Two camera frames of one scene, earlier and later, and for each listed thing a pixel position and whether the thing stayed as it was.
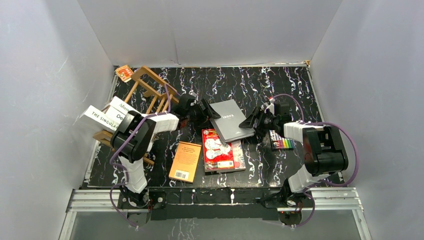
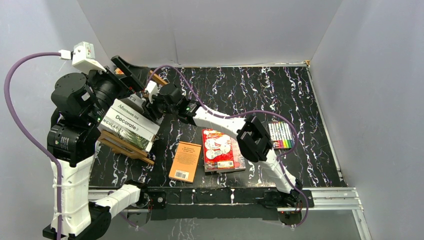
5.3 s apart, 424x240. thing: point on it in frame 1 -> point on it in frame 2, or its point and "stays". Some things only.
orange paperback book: (185, 163) stays
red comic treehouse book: (218, 155) stays
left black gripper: (200, 108) -> (129, 77)
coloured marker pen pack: (278, 142) stays
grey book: (227, 127) -> (135, 101)
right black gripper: (258, 113) -> (149, 108)
